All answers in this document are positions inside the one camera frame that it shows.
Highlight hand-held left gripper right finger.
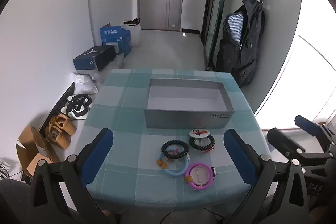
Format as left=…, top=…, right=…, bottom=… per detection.
left=224, top=129, right=310, bottom=224

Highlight blue striped cloth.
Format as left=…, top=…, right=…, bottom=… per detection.
left=228, top=13, right=243, bottom=42

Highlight round white badge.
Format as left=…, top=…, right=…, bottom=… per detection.
left=189, top=166, right=211, bottom=185

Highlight black backpack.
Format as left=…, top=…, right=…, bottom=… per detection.
left=215, top=0, right=265, bottom=88

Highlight black and white sneaker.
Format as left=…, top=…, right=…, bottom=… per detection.
left=67, top=94, right=93, bottom=107
left=60, top=103, right=90, bottom=119

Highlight purple bracelet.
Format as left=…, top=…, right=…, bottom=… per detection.
left=184, top=162, right=217, bottom=191

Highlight light blue bracelet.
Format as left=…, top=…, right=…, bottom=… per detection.
left=157, top=146, right=190, bottom=178

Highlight dark grey cloth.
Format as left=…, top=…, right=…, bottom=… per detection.
left=0, top=179, right=33, bottom=224

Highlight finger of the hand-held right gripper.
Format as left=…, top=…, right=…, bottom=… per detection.
left=267, top=127, right=315, bottom=161
left=294, top=115, right=336, bottom=154

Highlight black coil bracelet white charm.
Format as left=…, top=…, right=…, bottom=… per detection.
left=189, top=134, right=216, bottom=152

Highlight white plastic bags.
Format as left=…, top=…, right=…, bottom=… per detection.
left=71, top=72, right=101, bottom=94

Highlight tan shoe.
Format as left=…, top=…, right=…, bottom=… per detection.
left=49, top=113, right=78, bottom=136
left=45, top=127, right=72, bottom=149

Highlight round badge red print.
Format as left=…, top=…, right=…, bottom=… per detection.
left=189, top=129, right=206, bottom=138

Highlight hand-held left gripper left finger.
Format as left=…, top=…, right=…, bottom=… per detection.
left=27, top=128, right=114, bottom=224

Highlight dark glass door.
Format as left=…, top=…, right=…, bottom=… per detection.
left=201, top=0, right=231, bottom=71

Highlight brown cardboard box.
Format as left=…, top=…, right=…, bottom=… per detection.
left=16, top=125, right=62, bottom=178

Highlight black cables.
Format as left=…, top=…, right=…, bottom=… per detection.
left=0, top=157, right=24, bottom=180

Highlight blue cardboard box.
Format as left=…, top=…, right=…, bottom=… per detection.
left=99, top=23, right=132, bottom=58

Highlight grey cardboard box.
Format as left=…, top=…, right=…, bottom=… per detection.
left=143, top=78, right=235, bottom=129

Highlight teal checked tablecloth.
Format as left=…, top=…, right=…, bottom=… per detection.
left=85, top=68, right=271, bottom=214

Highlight white plastic bag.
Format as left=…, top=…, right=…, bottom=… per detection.
left=121, top=22, right=142, bottom=47

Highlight dark blue shoe box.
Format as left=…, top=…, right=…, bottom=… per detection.
left=73, top=45, right=117, bottom=72

